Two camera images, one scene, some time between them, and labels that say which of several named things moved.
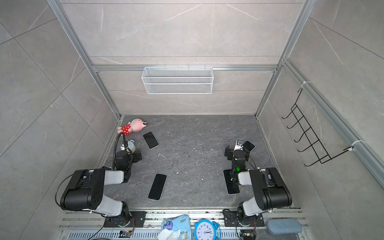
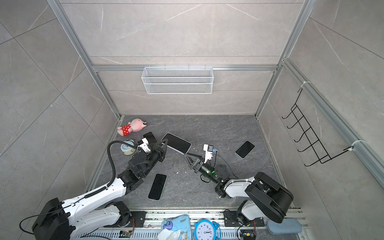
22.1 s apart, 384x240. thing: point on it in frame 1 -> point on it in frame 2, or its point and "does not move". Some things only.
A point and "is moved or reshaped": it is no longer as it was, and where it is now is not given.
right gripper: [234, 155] -> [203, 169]
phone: [248, 145] does not move
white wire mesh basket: [177, 80] does not move
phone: [233, 187] is moved or reshaped
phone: [150, 140] does not move
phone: [157, 187] does not move
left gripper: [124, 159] -> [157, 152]
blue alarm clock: [206, 229] does not move
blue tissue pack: [182, 222] does not move
